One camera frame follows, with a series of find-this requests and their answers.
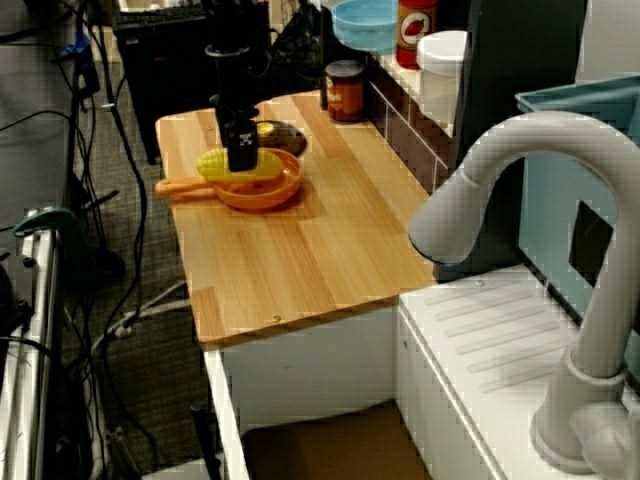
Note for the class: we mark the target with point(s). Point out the aluminium frame rail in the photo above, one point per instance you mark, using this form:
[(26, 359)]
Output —
[(35, 350)]

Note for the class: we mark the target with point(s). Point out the white kitchen cabinet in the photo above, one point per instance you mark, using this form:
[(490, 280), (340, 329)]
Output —
[(310, 365)]

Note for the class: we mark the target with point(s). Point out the grey toy faucet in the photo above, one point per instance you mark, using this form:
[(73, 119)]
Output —
[(550, 135)]

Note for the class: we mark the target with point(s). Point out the white toy sink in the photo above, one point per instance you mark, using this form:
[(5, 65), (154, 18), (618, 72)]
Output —
[(450, 375)]

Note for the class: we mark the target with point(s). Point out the tall dark cabinet post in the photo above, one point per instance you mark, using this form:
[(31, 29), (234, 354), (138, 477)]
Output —
[(520, 75)]

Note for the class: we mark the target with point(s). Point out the orange beans can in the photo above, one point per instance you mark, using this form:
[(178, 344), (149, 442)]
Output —
[(345, 95)]

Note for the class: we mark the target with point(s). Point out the red chili sauce bottle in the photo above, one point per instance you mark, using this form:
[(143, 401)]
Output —
[(415, 35)]

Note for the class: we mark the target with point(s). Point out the teal plastic bin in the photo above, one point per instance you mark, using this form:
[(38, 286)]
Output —
[(550, 210)]

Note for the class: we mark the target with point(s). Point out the short dark shelf post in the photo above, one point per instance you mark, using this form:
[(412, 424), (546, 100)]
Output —
[(324, 85)]

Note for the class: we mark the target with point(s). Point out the brown lid with yellow knob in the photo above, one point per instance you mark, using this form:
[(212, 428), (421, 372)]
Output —
[(287, 140)]

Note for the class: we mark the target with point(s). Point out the light blue bowl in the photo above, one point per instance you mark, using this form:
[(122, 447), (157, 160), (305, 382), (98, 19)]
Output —
[(365, 30)]

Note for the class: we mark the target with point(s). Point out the orange toy frying pan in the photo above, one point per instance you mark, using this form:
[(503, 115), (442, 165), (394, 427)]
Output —
[(260, 197)]

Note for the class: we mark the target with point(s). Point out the black box cabinet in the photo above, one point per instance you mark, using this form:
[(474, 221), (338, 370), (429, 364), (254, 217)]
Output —
[(165, 75)]

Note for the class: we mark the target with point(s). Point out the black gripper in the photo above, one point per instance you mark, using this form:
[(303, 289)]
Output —
[(232, 85)]

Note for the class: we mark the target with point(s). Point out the white plastic cup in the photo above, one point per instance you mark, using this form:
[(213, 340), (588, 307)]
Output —
[(440, 75)]

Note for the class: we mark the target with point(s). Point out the yellow toy corn cob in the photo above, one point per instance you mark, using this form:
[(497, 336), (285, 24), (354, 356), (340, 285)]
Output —
[(212, 165)]

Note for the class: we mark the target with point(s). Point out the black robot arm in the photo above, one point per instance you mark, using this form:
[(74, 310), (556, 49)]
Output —
[(230, 25)]

